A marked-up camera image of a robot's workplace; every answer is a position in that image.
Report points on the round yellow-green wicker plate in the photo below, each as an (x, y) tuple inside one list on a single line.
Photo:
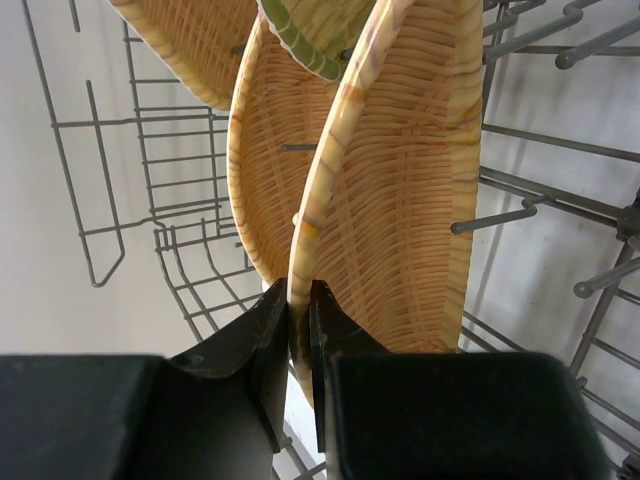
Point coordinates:
[(317, 34)]

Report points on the grey wire dish rack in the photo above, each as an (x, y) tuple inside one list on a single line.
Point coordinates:
[(180, 146)]

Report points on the square orange wicker plate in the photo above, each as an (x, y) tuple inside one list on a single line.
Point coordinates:
[(195, 39)]

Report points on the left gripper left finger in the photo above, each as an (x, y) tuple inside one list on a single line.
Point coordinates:
[(214, 411)]

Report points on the fish-shaped wicker plate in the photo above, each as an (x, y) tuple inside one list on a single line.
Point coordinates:
[(277, 115), (396, 165)]

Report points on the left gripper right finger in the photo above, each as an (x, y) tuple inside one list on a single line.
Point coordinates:
[(385, 415)]

